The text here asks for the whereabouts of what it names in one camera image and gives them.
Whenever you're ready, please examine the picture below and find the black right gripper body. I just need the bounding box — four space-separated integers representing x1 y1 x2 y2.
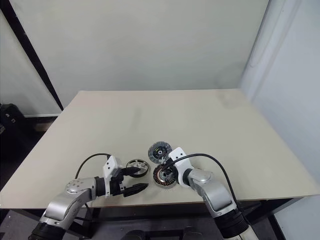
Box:
162 159 180 185

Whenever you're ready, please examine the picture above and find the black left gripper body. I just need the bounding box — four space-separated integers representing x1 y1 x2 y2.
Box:
109 171 129 198

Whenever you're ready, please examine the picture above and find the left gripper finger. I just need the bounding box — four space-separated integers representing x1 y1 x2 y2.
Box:
123 183 150 199
121 166 144 177

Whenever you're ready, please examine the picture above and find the motor housing with copper windings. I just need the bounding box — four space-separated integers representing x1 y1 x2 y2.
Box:
152 166 180 190

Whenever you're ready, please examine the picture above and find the black-rimmed silver spoked rotor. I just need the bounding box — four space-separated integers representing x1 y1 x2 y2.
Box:
125 159 152 179

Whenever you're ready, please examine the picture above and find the roll of silver tape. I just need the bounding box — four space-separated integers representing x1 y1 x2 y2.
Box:
147 141 174 164

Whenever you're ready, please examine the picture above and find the dark rounded shape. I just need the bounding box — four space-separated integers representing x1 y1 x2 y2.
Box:
181 224 210 240

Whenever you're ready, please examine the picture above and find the black bag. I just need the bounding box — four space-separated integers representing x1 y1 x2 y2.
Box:
0 102 26 153

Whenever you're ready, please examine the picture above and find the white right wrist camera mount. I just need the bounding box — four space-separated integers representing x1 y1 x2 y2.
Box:
168 146 194 188

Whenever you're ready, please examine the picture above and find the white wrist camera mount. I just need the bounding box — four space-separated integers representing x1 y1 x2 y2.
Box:
168 146 194 188
101 154 125 199

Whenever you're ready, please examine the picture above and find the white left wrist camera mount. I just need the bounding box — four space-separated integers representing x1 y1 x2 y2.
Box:
101 154 125 199

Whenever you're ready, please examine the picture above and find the black table frame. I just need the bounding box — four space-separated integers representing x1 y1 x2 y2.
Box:
0 193 276 233

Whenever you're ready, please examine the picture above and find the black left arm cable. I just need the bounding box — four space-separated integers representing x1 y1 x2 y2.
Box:
74 152 112 181

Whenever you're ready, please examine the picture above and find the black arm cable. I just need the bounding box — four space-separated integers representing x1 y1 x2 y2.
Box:
74 152 112 181
163 152 251 223

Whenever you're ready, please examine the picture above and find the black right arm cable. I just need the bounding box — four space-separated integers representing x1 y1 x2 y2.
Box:
163 152 251 223

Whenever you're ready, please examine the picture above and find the black diagonal wall strip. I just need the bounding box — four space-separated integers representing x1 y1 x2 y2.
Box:
0 0 65 111

